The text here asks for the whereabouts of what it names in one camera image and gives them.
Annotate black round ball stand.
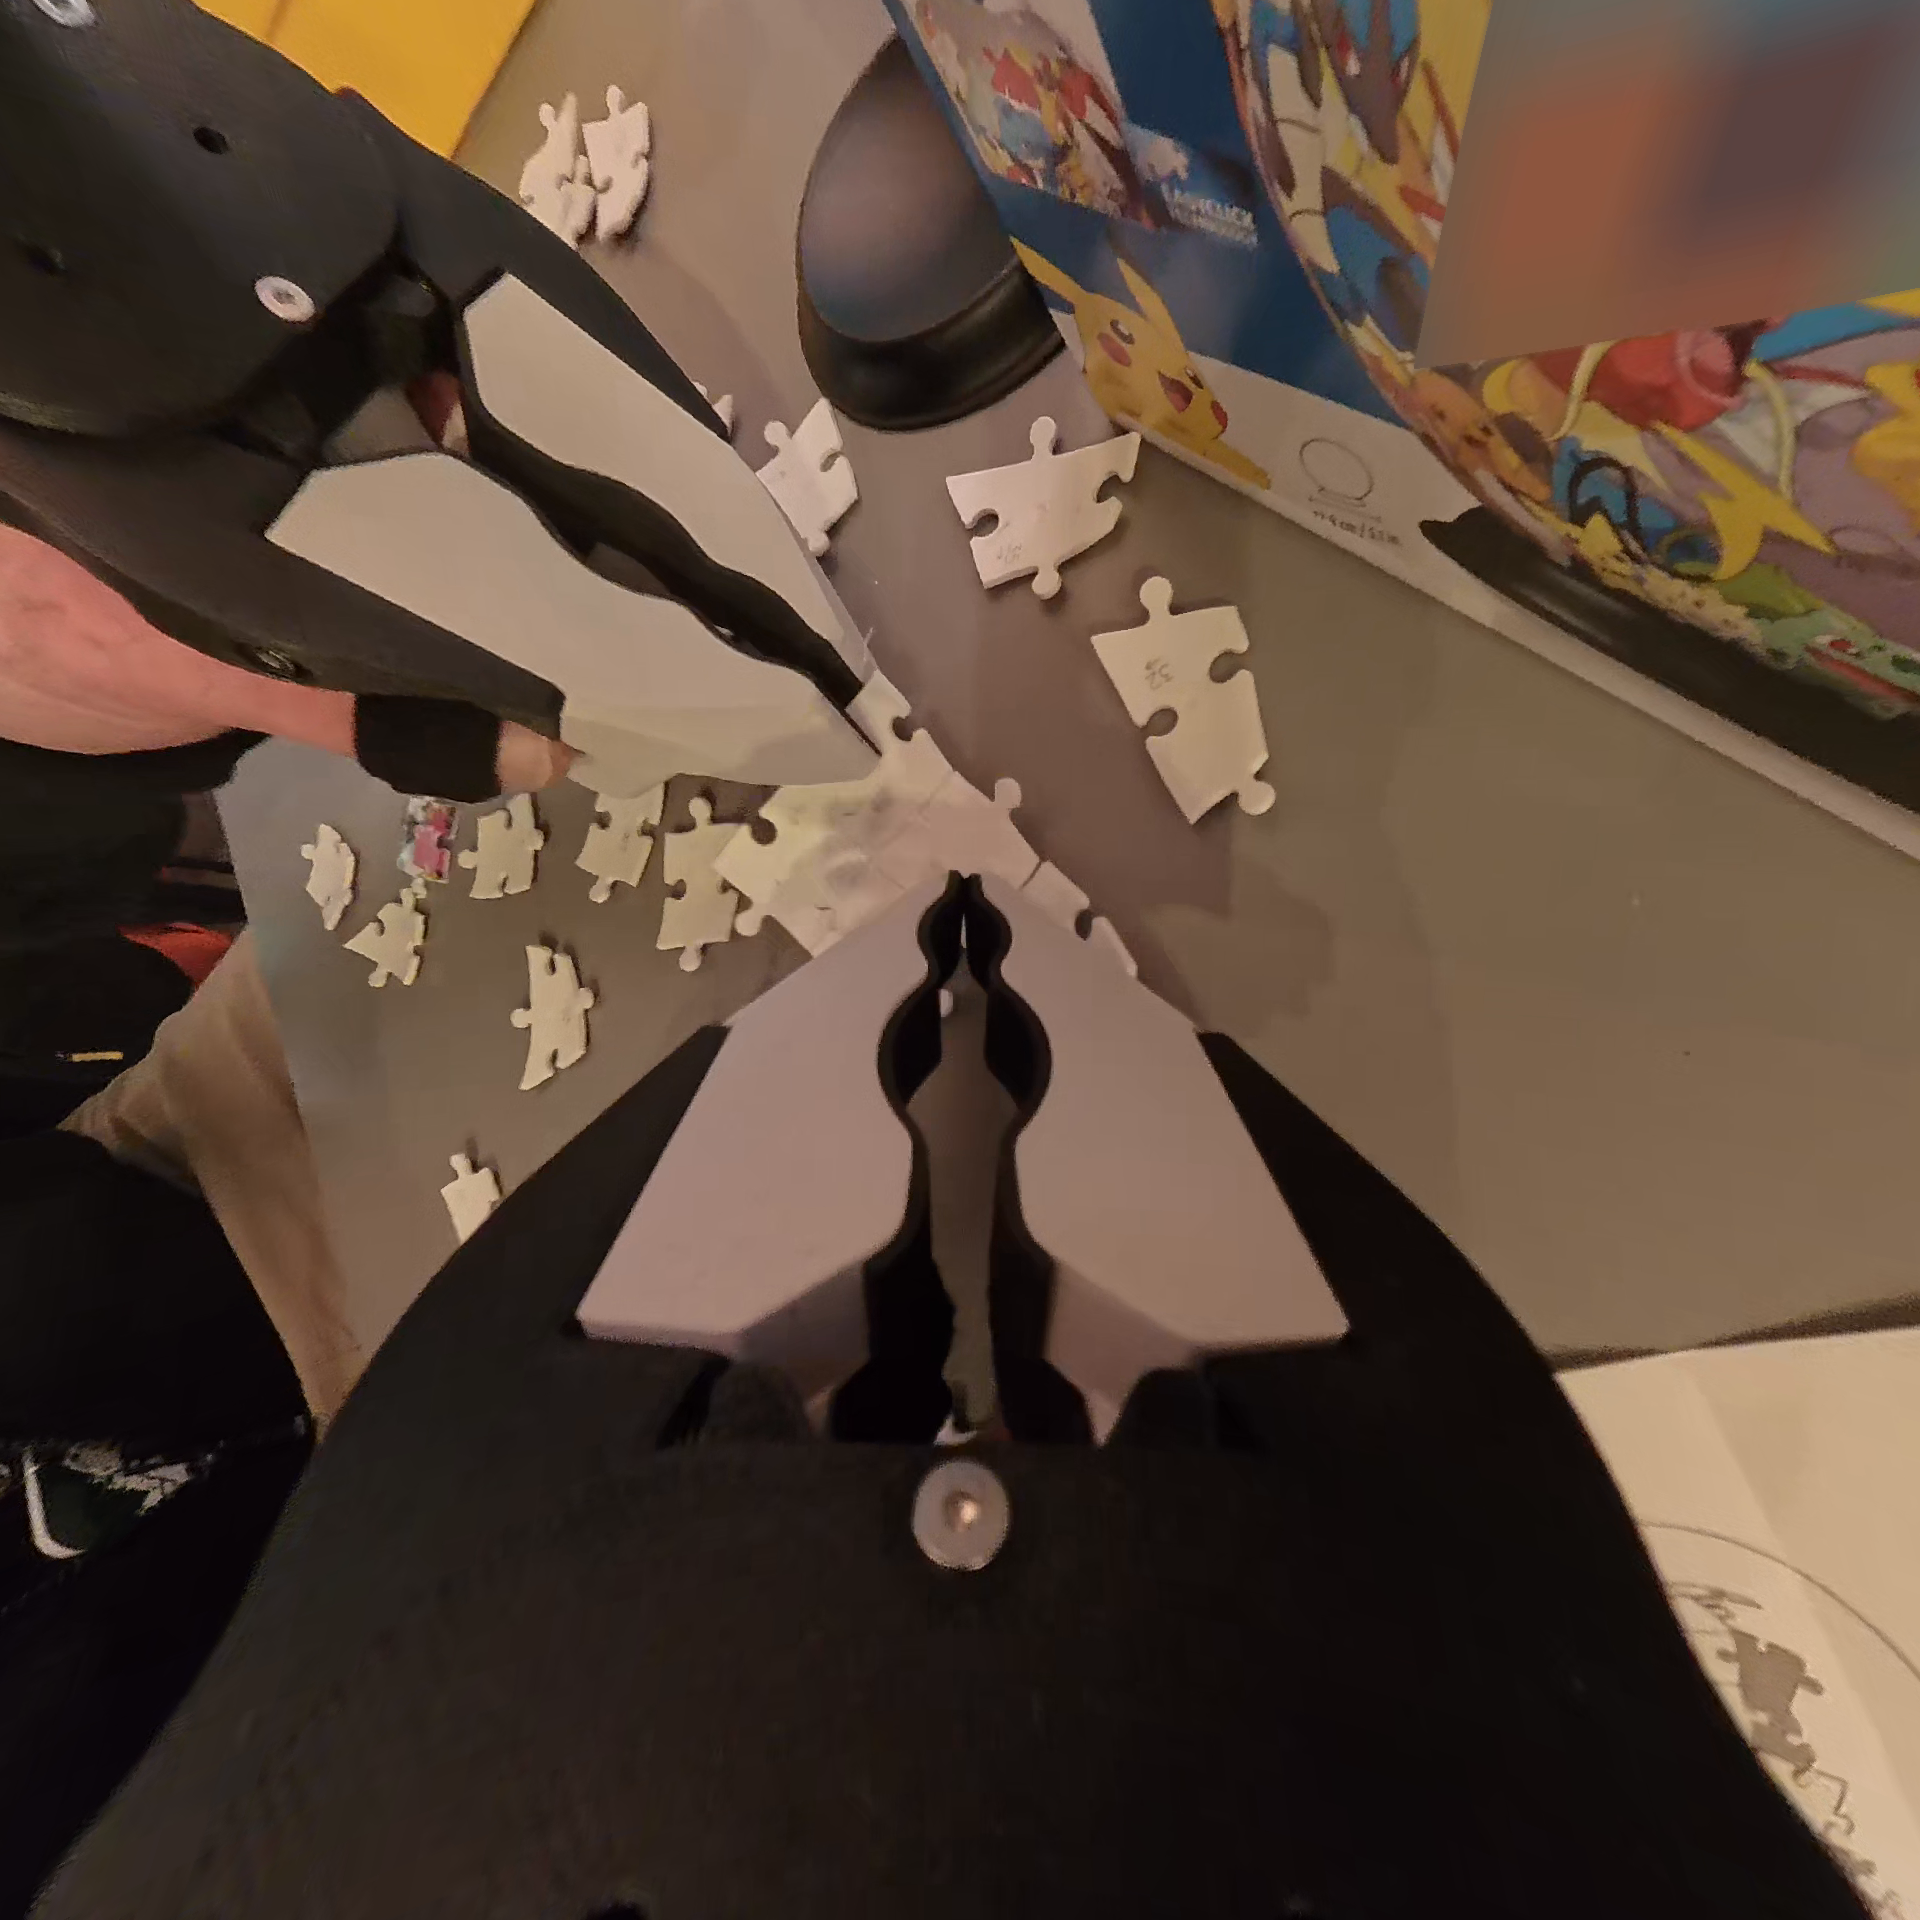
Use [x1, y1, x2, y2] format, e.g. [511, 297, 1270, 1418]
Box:
[790, 32, 1069, 434]

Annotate person's black jacket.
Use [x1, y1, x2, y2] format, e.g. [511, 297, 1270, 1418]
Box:
[0, 961, 324, 1920]

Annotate person's beige trousers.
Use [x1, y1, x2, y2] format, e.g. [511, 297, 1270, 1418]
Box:
[59, 932, 366, 1432]

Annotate small white puzzle section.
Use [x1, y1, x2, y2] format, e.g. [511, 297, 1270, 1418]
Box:
[713, 672, 964, 964]

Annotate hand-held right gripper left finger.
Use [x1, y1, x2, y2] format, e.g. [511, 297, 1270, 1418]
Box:
[574, 874, 969, 1444]

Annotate person's left hand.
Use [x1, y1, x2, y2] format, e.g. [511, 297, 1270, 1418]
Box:
[0, 526, 582, 798]

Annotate colourful cartoon puzzle box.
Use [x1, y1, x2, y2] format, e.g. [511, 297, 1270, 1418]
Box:
[882, 0, 1920, 823]

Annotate white instruction sheet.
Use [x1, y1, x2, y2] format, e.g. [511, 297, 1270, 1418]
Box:
[1553, 1329, 1920, 1920]

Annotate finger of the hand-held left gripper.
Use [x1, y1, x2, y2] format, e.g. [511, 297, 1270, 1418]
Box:
[459, 275, 878, 740]
[267, 452, 884, 800]

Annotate white puzzle pieces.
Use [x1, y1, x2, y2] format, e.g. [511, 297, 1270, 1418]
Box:
[298, 88, 1281, 1248]

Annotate yellow plastic case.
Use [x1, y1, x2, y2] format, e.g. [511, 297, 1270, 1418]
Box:
[195, 0, 543, 163]

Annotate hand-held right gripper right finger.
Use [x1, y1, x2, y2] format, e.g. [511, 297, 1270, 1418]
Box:
[963, 874, 1353, 1448]

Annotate person's left forearm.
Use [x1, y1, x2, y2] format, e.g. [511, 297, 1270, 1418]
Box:
[0, 732, 278, 962]

